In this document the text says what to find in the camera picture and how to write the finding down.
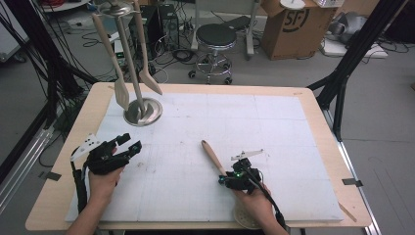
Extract white basket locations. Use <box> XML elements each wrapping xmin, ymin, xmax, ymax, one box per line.
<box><xmin>316</xmin><ymin>0</ymin><xmax>346</xmax><ymax>8</ymax></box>

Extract person's left hand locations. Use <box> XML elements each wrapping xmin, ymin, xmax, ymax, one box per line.
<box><xmin>87</xmin><ymin>165</ymin><xmax>125</xmax><ymax>206</ymax></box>

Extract black metal frame post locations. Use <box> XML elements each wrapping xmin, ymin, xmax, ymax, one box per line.
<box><xmin>0</xmin><ymin>0</ymin><xmax>101</xmax><ymax>130</ymax></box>
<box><xmin>306</xmin><ymin>0</ymin><xmax>407</xmax><ymax>142</ymax></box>

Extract white foam board mat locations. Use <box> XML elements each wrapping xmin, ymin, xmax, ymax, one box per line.
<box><xmin>65</xmin><ymin>91</ymin><xmax>345</xmax><ymax>223</ymax></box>

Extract brown tape strip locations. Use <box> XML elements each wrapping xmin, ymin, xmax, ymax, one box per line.
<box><xmin>337</xmin><ymin>202</ymin><xmax>358</xmax><ymax>223</ymax></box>

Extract grey bag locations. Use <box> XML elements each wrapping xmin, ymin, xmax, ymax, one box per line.
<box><xmin>327</xmin><ymin>11</ymin><xmax>370</xmax><ymax>46</ymax></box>

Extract black round stool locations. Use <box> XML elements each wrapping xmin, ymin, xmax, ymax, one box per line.
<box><xmin>188</xmin><ymin>23</ymin><xmax>238</xmax><ymax>86</ymax></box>

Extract aluminium rail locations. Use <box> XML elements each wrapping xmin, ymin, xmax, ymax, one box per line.
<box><xmin>322</xmin><ymin>107</ymin><xmax>382</xmax><ymax>235</ymax></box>
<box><xmin>0</xmin><ymin>126</ymin><xmax>56</xmax><ymax>214</ymax></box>

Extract beige perforated skimmer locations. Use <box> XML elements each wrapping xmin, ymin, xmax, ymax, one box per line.
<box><xmin>201</xmin><ymin>140</ymin><xmax>262</xmax><ymax>230</ymax></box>

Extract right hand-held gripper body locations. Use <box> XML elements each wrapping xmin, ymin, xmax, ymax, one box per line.
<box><xmin>230</xmin><ymin>149</ymin><xmax>265</xmax><ymax>194</ymax></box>

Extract black tape piece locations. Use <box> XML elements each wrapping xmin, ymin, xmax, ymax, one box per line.
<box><xmin>342</xmin><ymin>177</ymin><xmax>364</xmax><ymax>188</ymax></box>
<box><xmin>38</xmin><ymin>170</ymin><xmax>63</xmax><ymax>182</ymax></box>

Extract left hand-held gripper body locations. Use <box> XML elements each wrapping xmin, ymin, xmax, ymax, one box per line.
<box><xmin>69</xmin><ymin>132</ymin><xmax>132</xmax><ymax>175</ymax></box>

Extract person's right hand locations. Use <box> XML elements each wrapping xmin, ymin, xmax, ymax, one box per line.
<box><xmin>232</xmin><ymin>183</ymin><xmax>279</xmax><ymax>227</ymax></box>

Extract black computer tower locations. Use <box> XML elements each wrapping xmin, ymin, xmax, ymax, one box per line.
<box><xmin>129</xmin><ymin>3</ymin><xmax>180</xmax><ymax>61</ymax></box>

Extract white round disc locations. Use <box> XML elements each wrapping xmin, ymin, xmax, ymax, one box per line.
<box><xmin>279</xmin><ymin>0</ymin><xmax>306</xmax><ymax>11</ymax></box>

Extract beige solid turner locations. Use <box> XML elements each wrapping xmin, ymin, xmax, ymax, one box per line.
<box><xmin>132</xmin><ymin>0</ymin><xmax>163</xmax><ymax>96</ymax></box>

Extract beige slotted spatula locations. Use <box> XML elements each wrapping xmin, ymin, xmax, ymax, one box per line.
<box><xmin>91</xmin><ymin>13</ymin><xmax>130</xmax><ymax>111</ymax></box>

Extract large cardboard box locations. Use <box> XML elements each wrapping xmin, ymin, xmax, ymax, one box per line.
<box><xmin>259</xmin><ymin>0</ymin><xmax>339</xmax><ymax>62</ymax></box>

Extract white floor board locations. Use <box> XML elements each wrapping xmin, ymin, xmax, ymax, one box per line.
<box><xmin>320</xmin><ymin>38</ymin><xmax>390</xmax><ymax>60</ymax></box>

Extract metal utensil rack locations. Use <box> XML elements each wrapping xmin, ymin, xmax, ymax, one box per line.
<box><xmin>97</xmin><ymin>0</ymin><xmax>163</xmax><ymax>127</ymax></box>

